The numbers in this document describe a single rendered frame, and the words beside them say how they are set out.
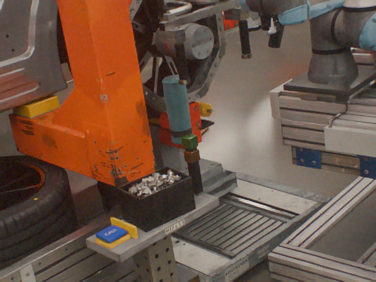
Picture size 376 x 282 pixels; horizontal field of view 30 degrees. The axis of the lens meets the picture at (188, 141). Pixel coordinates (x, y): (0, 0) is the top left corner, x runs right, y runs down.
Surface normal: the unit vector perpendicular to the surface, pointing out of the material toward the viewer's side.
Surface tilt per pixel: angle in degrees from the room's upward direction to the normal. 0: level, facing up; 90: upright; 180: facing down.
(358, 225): 0
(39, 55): 90
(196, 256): 0
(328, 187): 0
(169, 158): 90
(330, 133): 90
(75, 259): 90
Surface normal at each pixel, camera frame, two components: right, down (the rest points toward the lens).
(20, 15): 0.68, 0.18
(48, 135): -0.72, 0.35
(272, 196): -0.14, -0.92
